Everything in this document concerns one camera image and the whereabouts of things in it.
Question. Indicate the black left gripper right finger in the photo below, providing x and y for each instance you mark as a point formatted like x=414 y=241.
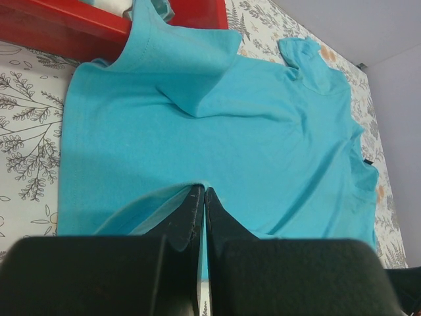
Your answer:
x=251 y=276

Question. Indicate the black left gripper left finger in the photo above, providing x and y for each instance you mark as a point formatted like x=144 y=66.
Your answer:
x=157 y=273

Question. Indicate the turquoise t shirt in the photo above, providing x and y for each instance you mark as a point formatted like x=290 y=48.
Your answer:
x=180 y=107

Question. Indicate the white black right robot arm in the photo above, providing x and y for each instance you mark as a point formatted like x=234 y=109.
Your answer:
x=407 y=286

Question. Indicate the floral patterned table mat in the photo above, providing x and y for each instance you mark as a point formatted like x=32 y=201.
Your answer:
x=32 y=91

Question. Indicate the red plastic bin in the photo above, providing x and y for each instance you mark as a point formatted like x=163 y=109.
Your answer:
x=70 y=29

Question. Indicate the white t shirt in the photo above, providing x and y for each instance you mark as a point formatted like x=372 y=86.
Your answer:
x=122 y=8

